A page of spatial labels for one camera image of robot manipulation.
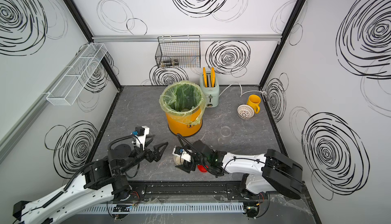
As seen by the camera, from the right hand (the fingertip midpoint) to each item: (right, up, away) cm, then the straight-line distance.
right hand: (179, 158), depth 76 cm
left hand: (-7, +11, -9) cm, 16 cm away
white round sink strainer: (+42, +22, +26) cm, 54 cm away
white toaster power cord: (+40, +36, +29) cm, 61 cm away
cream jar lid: (-1, 0, -3) cm, 3 cm away
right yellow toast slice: (+19, +45, +20) cm, 53 cm away
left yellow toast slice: (+14, +45, +22) cm, 52 cm away
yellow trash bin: (+3, +16, +5) cm, 17 cm away
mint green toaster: (+19, +34, +21) cm, 44 cm away
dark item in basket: (-5, +52, +12) cm, 53 cm away
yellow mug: (+47, +29, +24) cm, 61 cm away
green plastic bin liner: (+1, +29, +19) cm, 35 cm away
